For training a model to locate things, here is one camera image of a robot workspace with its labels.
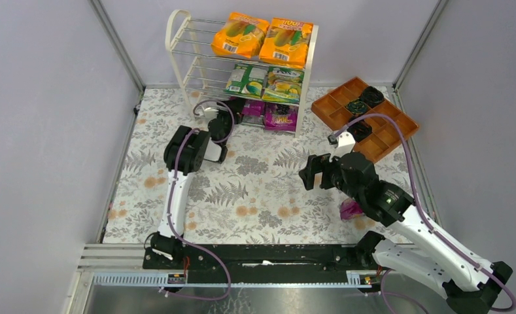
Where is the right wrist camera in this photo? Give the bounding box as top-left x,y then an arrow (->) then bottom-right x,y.
328,131 -> 356,161

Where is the green Fox's candy bag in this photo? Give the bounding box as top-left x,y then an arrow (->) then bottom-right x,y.
262,66 -> 305,104

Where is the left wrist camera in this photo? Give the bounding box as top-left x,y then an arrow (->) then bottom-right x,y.
202,107 -> 219,120

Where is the orange compartment tray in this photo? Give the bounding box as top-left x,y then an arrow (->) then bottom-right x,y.
311,77 -> 419,162

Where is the orange mango candy bag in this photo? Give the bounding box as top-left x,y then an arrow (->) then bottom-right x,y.
258,18 -> 314,69
211,12 -> 269,59

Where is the black round object bottom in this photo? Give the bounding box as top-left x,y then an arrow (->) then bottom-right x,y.
347,117 -> 373,143

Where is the purple cable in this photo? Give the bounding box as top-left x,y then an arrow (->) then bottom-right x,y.
328,113 -> 516,314
165,99 -> 236,302

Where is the black round object top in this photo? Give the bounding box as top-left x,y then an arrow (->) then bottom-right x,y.
359,86 -> 385,108

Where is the white floral tablecloth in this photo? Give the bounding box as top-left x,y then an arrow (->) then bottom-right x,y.
102,86 -> 436,245

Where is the white metal shelf rack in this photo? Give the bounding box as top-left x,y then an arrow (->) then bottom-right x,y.
165,10 -> 318,136

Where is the black round object middle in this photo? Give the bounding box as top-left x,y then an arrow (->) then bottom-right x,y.
345,99 -> 368,116

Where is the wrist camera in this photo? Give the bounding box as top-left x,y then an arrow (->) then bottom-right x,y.
202,107 -> 219,120
328,131 -> 356,161

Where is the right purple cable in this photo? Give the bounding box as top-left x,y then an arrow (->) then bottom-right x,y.
328,113 -> 516,314

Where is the purple grape candy bag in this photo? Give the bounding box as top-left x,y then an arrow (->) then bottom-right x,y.
264,103 -> 298,132
339,198 -> 364,220
241,99 -> 266,116

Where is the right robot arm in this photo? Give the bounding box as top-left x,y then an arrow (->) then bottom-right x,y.
299,152 -> 513,313

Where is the black round object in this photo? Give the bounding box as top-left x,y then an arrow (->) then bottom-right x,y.
347,117 -> 373,143
345,99 -> 368,116
359,86 -> 385,108

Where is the green candy bag underneath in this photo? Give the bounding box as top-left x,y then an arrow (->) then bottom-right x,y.
224,63 -> 267,99

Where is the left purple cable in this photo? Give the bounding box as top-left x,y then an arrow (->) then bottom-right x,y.
165,99 -> 236,302

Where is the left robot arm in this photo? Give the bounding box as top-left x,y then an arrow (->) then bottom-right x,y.
147,97 -> 245,262

